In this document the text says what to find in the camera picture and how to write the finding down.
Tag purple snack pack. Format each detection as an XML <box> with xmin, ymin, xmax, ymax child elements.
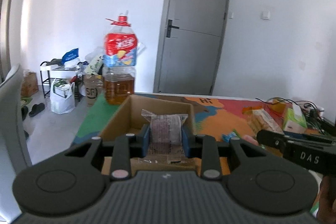
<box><xmin>141</xmin><ymin>109</ymin><xmax>188</xmax><ymax>164</ymax></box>

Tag brown cardboard box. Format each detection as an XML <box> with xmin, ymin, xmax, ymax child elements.
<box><xmin>100</xmin><ymin>95</ymin><xmax>198</xmax><ymax>175</ymax></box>

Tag green tissue box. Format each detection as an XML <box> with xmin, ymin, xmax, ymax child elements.
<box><xmin>282</xmin><ymin>103</ymin><xmax>307</xmax><ymax>134</ymax></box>

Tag blue snack packet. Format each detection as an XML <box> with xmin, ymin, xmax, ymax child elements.
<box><xmin>222</xmin><ymin>130</ymin><xmax>240</xmax><ymax>143</ymax></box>

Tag white power strip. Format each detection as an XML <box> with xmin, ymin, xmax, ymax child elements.
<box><xmin>302</xmin><ymin>102</ymin><xmax>324</xmax><ymax>117</ymax></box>

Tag yellow box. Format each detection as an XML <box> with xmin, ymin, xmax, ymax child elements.
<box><xmin>267</xmin><ymin>98</ymin><xmax>287</xmax><ymax>114</ymax></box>

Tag clear wrapped biscuit pack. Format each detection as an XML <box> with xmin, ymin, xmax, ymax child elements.
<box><xmin>247</xmin><ymin>109</ymin><xmax>284</xmax><ymax>135</ymax></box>

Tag large iced tea bottle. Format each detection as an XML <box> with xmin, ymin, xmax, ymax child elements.
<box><xmin>102</xmin><ymin>12</ymin><xmax>138</xmax><ymax>105</ymax></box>

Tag SF cardboard box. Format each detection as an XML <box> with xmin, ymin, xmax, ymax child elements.
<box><xmin>83</xmin><ymin>75</ymin><xmax>104</xmax><ymax>106</ymax></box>

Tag panda print bag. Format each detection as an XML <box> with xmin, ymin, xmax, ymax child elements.
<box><xmin>84</xmin><ymin>55</ymin><xmax>104</xmax><ymax>75</ymax></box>

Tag grey door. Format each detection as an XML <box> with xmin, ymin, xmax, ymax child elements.
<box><xmin>153</xmin><ymin>0</ymin><xmax>229</xmax><ymax>95</ymax></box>

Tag white plastic bag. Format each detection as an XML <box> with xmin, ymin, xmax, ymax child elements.
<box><xmin>50</xmin><ymin>79</ymin><xmax>75</xmax><ymax>115</ymax></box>

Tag blue plastic bag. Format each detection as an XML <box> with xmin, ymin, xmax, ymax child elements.
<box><xmin>62</xmin><ymin>48</ymin><xmax>79</xmax><ymax>64</ymax></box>

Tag black slipper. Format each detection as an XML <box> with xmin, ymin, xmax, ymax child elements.
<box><xmin>29</xmin><ymin>103</ymin><xmax>45</xmax><ymax>118</ymax></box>

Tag black shoe rack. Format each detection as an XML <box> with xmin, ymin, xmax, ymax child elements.
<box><xmin>40</xmin><ymin>61</ymin><xmax>83</xmax><ymax>102</ymax></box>

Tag small brown carton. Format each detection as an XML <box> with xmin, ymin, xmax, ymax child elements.
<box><xmin>21</xmin><ymin>72</ymin><xmax>39</xmax><ymax>97</ymax></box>

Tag grey chair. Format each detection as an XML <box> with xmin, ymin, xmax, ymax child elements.
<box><xmin>1</xmin><ymin>64</ymin><xmax>31</xmax><ymax>173</ymax></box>

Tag black cables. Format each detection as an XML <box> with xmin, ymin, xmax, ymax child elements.
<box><xmin>255</xmin><ymin>97</ymin><xmax>336</xmax><ymax>135</ymax></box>

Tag black door handle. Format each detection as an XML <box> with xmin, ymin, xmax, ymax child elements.
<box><xmin>166</xmin><ymin>19</ymin><xmax>179</xmax><ymax>38</ymax></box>

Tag white wall switch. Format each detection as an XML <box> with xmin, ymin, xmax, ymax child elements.
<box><xmin>261</xmin><ymin>10</ymin><xmax>270</xmax><ymax>20</ymax></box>

